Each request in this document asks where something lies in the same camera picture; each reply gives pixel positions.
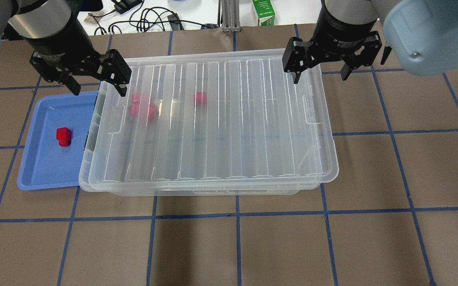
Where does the green cardboard box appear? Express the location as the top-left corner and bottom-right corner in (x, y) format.
(251, 0), (276, 27)

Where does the black cables bundle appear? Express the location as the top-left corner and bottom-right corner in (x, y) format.
(88, 0), (221, 35)

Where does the clear plastic storage box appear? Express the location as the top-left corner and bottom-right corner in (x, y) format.
(79, 79), (325, 197)

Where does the clear plastic box lid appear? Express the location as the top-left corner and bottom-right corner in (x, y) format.
(88, 48), (339, 191)

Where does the aluminium frame post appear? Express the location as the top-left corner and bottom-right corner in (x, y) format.
(218, 0), (241, 33)

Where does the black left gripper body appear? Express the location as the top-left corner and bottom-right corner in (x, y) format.
(8, 11), (132, 85)

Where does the black power adapter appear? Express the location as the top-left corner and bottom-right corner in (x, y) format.
(112, 0), (144, 14)

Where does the red block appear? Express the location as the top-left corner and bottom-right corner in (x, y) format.
(128, 103), (140, 119)
(194, 91), (208, 106)
(140, 103), (159, 124)
(132, 93), (151, 106)
(56, 127), (73, 148)

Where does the blue plastic tray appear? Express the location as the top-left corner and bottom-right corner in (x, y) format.
(17, 91), (97, 191)

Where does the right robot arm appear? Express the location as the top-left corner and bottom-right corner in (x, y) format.
(282, 0), (458, 83)

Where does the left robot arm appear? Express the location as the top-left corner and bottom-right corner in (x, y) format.
(0, 0), (132, 97)

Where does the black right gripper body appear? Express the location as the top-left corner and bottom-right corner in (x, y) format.
(282, 6), (383, 74)

